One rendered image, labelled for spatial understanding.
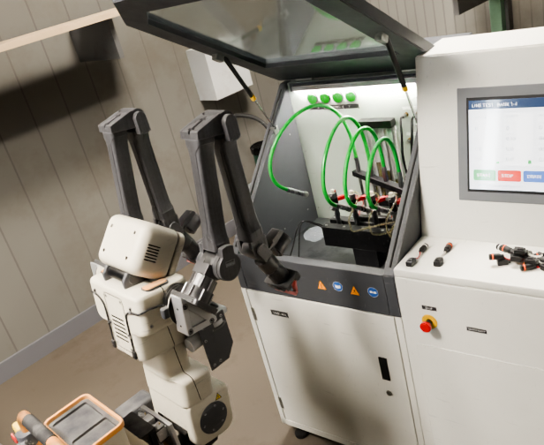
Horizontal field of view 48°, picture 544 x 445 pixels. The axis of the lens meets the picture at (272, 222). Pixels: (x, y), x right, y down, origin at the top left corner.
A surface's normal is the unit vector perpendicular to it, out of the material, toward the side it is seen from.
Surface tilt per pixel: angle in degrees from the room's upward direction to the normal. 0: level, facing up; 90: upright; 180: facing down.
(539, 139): 76
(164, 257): 90
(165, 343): 90
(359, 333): 90
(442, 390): 90
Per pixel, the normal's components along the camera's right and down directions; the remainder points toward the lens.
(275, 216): 0.78, 0.07
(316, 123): -0.58, 0.47
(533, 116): -0.62, 0.24
